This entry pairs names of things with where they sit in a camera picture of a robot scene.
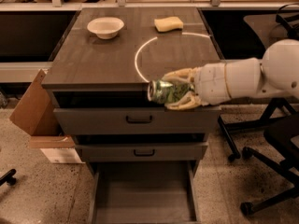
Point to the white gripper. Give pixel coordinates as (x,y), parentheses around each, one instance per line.
(211,84)

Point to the green soda can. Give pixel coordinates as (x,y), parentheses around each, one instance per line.
(164,92)

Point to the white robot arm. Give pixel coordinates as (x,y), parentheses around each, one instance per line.
(275,75)

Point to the top grey drawer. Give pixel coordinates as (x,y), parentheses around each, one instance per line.
(92,121)

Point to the grey drawer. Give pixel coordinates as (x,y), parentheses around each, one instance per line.
(142,152)
(147,192)
(92,121)

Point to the middle grey drawer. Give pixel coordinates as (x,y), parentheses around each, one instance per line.
(142,152)

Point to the grey drawer cabinet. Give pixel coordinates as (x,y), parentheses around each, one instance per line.
(89,72)

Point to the bottom grey drawer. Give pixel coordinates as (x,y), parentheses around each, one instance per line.
(147,192)

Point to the yellow sponge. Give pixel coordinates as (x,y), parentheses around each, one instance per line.
(168,24)

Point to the white bowl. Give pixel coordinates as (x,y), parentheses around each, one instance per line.
(105,27)

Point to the black side table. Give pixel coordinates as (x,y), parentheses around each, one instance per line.
(273,26)

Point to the brown cardboard box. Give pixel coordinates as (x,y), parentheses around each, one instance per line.
(34,115)

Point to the black chair caster left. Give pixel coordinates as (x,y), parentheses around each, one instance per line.
(8,178)

